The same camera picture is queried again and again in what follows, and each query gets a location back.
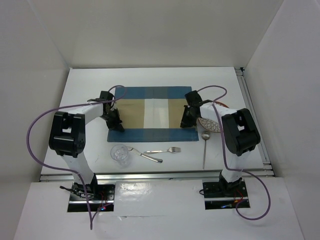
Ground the aluminium right side rail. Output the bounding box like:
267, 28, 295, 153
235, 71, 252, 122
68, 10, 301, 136
234, 67, 274, 174

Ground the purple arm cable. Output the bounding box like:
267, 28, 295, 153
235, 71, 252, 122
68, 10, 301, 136
197, 85, 272, 221
26, 84, 127, 231

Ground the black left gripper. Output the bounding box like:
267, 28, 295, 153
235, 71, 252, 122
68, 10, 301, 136
99, 107, 123, 132

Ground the silver table knife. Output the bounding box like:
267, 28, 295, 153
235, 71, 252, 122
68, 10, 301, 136
127, 146, 163, 164

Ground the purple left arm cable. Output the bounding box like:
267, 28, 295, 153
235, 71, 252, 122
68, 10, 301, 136
26, 84, 127, 231

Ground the clear plastic cup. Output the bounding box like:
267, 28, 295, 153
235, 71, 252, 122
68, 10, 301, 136
110, 144, 131, 168

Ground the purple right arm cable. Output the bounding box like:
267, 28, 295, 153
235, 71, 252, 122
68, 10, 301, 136
197, 85, 272, 221

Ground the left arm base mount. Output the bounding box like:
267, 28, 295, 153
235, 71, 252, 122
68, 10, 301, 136
59, 183, 116, 213

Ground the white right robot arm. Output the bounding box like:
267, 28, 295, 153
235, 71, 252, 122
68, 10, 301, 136
180, 90, 261, 196

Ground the silver spoon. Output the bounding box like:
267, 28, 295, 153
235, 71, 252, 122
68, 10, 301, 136
201, 130, 211, 171

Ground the blue and tan placemat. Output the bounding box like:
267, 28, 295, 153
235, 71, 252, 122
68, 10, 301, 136
107, 86, 199, 143

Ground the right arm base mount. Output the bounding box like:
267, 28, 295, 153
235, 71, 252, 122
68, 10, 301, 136
199, 181, 251, 210

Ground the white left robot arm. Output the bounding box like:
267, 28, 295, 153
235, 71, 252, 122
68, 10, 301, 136
49, 91, 125, 200

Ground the aluminium table edge rail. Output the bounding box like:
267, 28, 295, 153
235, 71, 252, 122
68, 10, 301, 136
40, 169, 275, 182

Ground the silver fork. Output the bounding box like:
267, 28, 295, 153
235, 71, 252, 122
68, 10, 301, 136
144, 146, 182, 154

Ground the flower pattern plate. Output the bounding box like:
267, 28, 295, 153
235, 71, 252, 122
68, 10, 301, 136
197, 101, 229, 133

